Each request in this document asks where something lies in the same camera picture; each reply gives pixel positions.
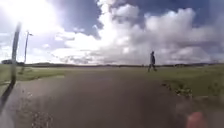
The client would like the person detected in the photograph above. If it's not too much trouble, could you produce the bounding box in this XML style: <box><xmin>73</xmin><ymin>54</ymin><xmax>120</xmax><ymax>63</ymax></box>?
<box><xmin>147</xmin><ymin>50</ymin><xmax>158</xmax><ymax>73</ymax></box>

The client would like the distant tree line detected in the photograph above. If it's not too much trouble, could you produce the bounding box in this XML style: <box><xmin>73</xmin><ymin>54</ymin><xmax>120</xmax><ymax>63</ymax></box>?
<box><xmin>0</xmin><ymin>59</ymin><xmax>224</xmax><ymax>69</ymax></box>

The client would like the grass verge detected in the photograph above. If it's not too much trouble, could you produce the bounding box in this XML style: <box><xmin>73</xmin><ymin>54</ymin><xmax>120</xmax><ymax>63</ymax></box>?
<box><xmin>146</xmin><ymin>64</ymin><xmax>224</xmax><ymax>108</ymax></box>

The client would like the street lamp post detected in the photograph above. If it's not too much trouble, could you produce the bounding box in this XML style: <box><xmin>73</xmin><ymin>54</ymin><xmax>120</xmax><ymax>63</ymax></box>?
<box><xmin>21</xmin><ymin>30</ymin><xmax>34</xmax><ymax>72</ymax></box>

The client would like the robot's own part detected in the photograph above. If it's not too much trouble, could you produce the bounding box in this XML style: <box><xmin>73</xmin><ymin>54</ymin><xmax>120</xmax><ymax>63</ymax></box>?
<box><xmin>185</xmin><ymin>111</ymin><xmax>209</xmax><ymax>128</ymax></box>

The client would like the grass field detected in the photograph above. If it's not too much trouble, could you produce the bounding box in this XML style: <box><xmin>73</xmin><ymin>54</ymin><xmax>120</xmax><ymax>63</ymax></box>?
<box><xmin>0</xmin><ymin>63</ymin><xmax>68</xmax><ymax>86</ymax></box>

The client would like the grey asphalt path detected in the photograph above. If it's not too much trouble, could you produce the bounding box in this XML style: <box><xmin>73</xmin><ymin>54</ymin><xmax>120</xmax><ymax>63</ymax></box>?
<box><xmin>0</xmin><ymin>67</ymin><xmax>224</xmax><ymax>128</ymax></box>

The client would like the dark pole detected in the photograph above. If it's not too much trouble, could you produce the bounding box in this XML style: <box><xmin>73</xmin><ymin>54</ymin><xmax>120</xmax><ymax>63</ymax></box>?
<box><xmin>9</xmin><ymin>21</ymin><xmax>22</xmax><ymax>86</ymax></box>

